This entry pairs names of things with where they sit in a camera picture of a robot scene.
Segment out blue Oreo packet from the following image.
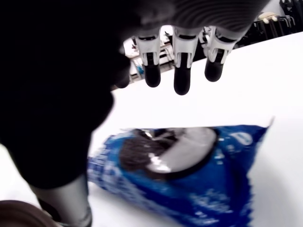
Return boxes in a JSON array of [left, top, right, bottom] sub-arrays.
[[86, 115, 275, 227]]

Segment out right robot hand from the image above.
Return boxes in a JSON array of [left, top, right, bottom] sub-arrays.
[[0, 0, 273, 227]]

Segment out beige plush toy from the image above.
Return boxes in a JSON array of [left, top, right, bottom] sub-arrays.
[[258, 11, 277, 24]]

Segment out stacked black hard cases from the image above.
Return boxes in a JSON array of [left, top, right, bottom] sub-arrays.
[[246, 13, 296, 42]]

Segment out round brown tray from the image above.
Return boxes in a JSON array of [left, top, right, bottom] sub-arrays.
[[0, 200, 62, 227]]

